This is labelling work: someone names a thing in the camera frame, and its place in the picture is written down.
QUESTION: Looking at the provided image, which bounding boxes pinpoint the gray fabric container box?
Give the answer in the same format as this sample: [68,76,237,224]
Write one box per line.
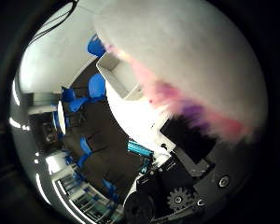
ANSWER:
[95,51,146,102]

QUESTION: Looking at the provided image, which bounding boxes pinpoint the black cable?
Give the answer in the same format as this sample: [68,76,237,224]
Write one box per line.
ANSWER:
[29,0,80,45]

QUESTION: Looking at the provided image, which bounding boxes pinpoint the pink fuzzy plush toy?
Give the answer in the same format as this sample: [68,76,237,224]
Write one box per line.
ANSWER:
[94,0,269,146]

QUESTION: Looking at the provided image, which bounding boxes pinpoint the blue chair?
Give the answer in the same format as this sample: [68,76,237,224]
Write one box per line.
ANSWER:
[87,33,107,59]
[88,73,107,100]
[61,86,89,114]

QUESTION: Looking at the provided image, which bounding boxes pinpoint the blue aluminium rail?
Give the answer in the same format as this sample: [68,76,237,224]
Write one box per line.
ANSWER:
[126,139,155,159]

